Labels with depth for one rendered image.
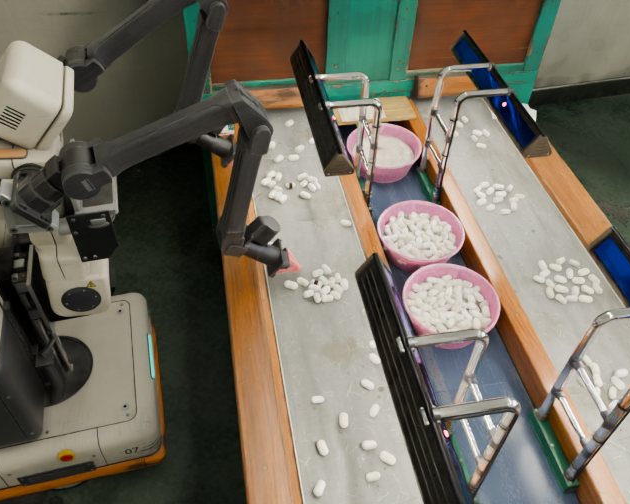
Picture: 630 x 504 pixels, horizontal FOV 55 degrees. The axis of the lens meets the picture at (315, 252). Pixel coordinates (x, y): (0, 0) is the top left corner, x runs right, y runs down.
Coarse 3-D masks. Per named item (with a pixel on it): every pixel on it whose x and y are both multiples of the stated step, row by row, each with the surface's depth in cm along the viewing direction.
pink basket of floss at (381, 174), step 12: (384, 132) 225; (396, 132) 224; (408, 132) 221; (348, 144) 214; (408, 144) 222; (420, 144) 215; (384, 168) 205; (396, 168) 206; (408, 168) 212; (384, 180) 213; (396, 180) 215
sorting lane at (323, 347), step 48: (288, 144) 218; (288, 192) 199; (336, 192) 200; (288, 240) 184; (336, 240) 184; (288, 288) 170; (288, 336) 159; (336, 336) 159; (288, 384) 149; (336, 384) 149; (384, 384) 149; (336, 432) 140; (384, 432) 141; (336, 480) 132; (384, 480) 133
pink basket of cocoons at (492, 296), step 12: (432, 264) 174; (444, 264) 174; (420, 276) 174; (432, 276) 176; (456, 276) 176; (468, 276) 174; (480, 276) 172; (408, 288) 171; (480, 288) 172; (492, 288) 168; (492, 300) 168; (408, 312) 162; (492, 312) 166; (420, 324) 159; (492, 324) 160; (456, 348) 165
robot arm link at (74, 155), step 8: (64, 152) 125; (72, 152) 124; (80, 152) 124; (88, 152) 126; (48, 160) 126; (56, 160) 124; (64, 160) 124; (72, 160) 123; (80, 160) 123; (88, 160) 124; (48, 168) 124; (56, 168) 123; (64, 168) 122; (48, 176) 123; (56, 176) 123; (56, 184) 124
